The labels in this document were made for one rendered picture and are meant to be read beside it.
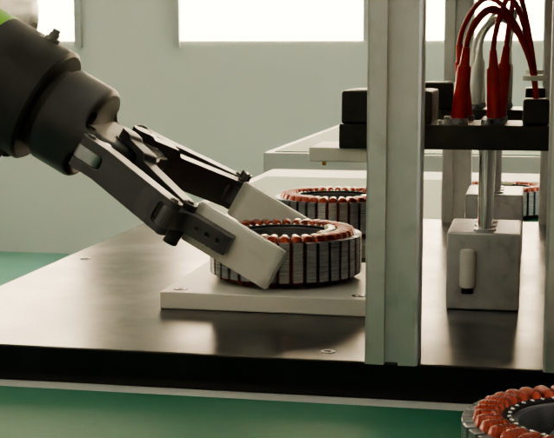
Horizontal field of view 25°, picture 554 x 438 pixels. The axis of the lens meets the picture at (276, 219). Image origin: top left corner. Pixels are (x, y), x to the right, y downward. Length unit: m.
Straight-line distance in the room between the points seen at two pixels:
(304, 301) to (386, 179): 0.17
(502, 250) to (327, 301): 0.13
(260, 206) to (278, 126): 4.75
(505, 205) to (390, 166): 0.41
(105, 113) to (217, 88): 4.85
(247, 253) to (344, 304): 0.08
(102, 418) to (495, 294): 0.31
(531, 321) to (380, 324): 0.16
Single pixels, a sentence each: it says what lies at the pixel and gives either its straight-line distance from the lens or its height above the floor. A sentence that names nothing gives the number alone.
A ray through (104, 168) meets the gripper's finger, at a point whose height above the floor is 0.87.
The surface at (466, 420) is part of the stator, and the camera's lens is 0.58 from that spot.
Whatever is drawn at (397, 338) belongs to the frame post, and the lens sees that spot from 0.72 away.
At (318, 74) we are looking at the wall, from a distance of 5.71.
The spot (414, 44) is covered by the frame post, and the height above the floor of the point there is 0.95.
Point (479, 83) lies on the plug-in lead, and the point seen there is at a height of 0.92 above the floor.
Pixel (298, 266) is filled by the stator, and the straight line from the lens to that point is 0.88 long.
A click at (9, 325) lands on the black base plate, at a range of 0.85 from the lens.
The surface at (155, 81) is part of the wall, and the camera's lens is 5.88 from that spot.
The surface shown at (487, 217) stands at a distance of 0.89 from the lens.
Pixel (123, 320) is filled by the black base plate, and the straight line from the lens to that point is 0.85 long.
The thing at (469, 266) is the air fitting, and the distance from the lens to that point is 0.87.
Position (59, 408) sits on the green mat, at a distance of 0.72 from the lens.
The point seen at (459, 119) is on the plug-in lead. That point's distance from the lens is 0.88.
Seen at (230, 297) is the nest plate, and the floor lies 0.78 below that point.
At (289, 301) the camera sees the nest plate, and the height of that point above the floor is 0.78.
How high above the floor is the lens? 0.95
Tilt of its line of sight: 7 degrees down
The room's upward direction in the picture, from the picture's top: straight up
